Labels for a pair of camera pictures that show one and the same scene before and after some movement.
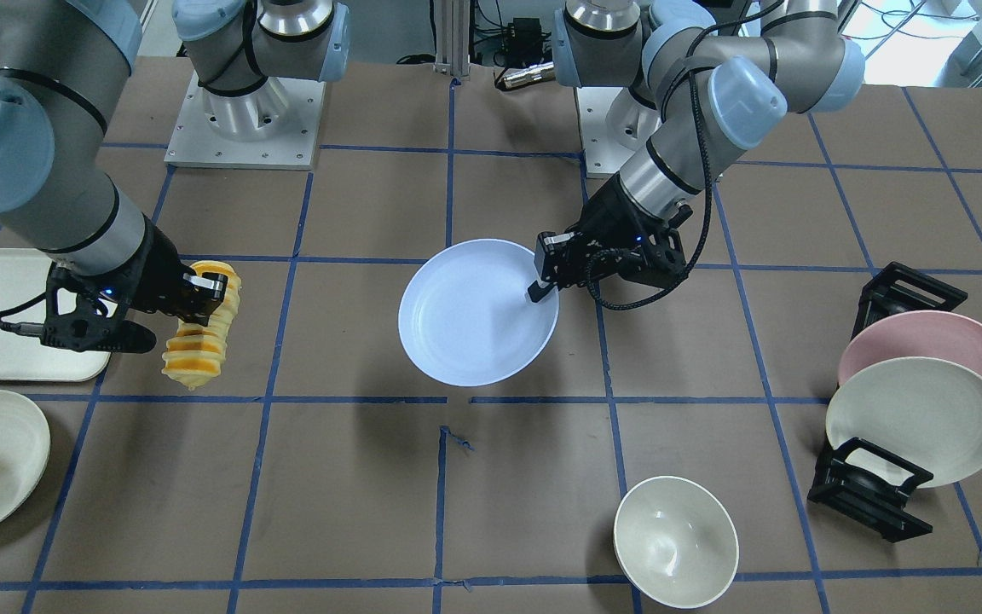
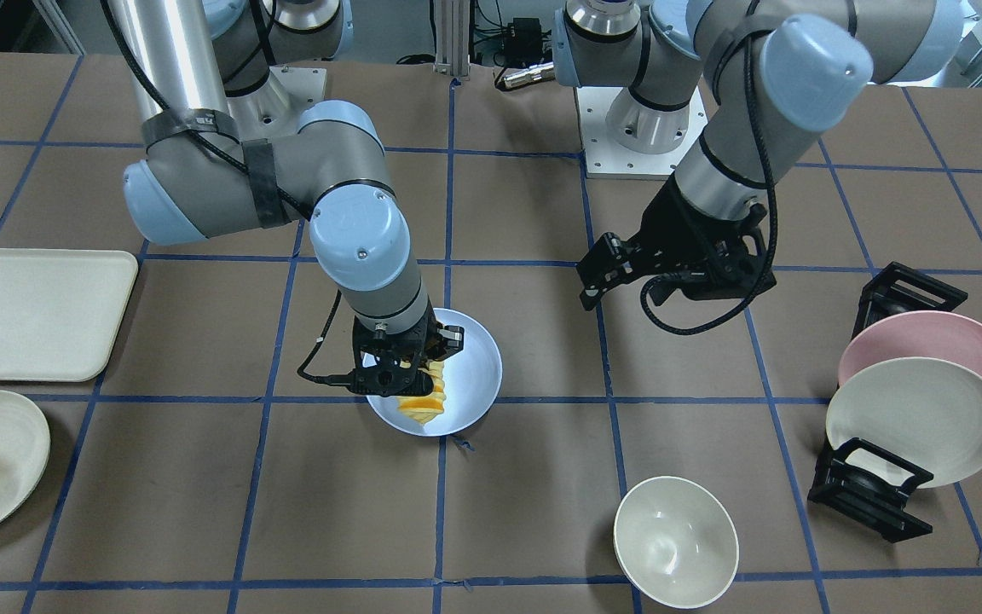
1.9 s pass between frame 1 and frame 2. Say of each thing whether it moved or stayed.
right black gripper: moved
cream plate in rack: stayed
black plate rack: stayed
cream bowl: stayed
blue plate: moved
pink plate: stayed
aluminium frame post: stayed
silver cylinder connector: stayed
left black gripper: moved
